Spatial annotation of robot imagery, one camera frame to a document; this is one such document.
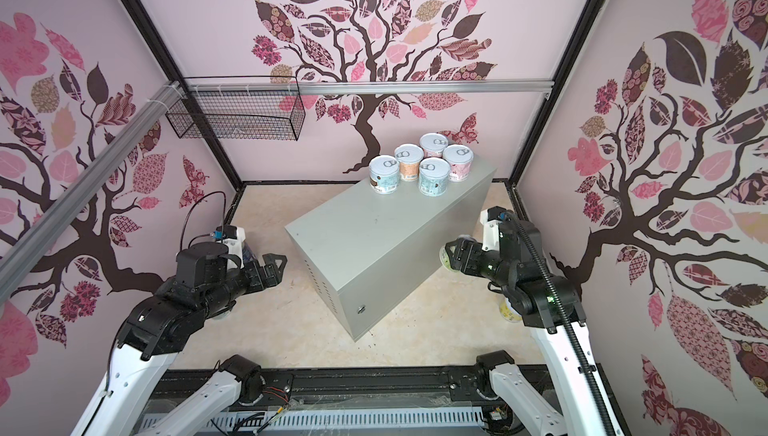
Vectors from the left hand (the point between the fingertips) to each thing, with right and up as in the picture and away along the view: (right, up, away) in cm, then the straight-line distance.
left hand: (270, 268), depth 67 cm
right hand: (+44, +6, -1) cm, 44 cm away
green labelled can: (+40, +2, -2) cm, 40 cm away
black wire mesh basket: (-22, +47, +27) cm, 59 cm away
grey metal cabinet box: (+24, +5, -7) cm, 26 cm away
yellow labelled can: (+61, -15, +15) cm, 65 cm away
